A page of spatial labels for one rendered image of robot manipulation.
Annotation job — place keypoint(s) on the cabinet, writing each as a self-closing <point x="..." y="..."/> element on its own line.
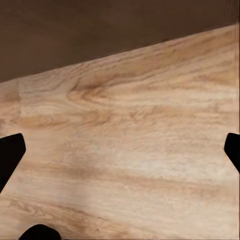
<point x="36" y="35"/>

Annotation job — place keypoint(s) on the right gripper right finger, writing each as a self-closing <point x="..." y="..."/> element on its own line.
<point x="232" y="149"/>

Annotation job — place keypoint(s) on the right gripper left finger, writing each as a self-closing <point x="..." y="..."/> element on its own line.
<point x="12" y="149"/>

